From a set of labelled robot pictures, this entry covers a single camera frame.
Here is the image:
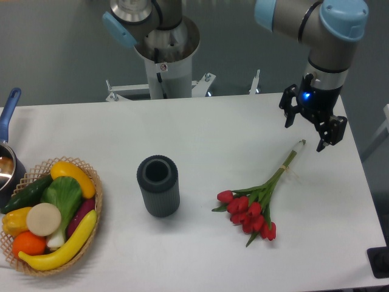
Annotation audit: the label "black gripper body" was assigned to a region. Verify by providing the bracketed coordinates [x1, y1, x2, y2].
[297, 73, 342, 125]

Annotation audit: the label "white metal base frame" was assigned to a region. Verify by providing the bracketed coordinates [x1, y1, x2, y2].
[105, 69, 261, 102]

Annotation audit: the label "yellow squash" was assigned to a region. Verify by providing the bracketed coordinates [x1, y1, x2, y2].
[50, 161, 95, 199]

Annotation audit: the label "black device at table edge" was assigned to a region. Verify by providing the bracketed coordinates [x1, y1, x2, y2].
[367, 246, 388, 279]

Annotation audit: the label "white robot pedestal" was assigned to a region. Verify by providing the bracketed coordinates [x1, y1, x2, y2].
[135, 16, 200, 100]

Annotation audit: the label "beige round disc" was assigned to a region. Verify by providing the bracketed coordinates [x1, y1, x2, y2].
[26, 203, 61, 237]

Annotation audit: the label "white furniture leg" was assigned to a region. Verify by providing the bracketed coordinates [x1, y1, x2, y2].
[360, 104, 388, 163]

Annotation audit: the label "woven wicker basket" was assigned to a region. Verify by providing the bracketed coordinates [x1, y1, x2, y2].
[1, 156, 103, 277]

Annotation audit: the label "yellow bell pepper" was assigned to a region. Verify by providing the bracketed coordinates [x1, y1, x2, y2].
[2, 207, 32, 237]

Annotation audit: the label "dark grey ribbed vase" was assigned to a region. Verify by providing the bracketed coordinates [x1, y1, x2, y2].
[137, 155, 181, 218]

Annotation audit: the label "red tulip bouquet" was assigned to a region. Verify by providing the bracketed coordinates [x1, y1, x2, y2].
[212, 139, 306, 246]

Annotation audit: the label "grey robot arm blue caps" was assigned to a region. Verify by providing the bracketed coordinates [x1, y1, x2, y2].
[102, 1, 369, 151]

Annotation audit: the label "orange fruit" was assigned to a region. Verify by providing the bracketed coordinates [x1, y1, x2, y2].
[12, 231, 46, 258]

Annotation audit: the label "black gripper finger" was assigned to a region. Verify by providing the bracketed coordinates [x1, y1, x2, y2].
[313, 116, 348, 152]
[279, 84, 299, 128]

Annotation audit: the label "purple eggplant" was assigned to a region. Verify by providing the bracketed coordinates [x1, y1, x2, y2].
[66, 198, 95, 238]

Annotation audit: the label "green cucumber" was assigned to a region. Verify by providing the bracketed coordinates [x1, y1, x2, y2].
[1, 175, 53, 214]

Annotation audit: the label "yellow banana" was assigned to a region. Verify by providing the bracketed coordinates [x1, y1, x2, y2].
[18, 210, 97, 271]

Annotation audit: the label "green bok choy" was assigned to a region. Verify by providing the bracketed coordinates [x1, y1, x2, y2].
[40, 176, 82, 251]

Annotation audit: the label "blue handled saucepan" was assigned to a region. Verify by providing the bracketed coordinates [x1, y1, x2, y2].
[1, 88, 26, 207]

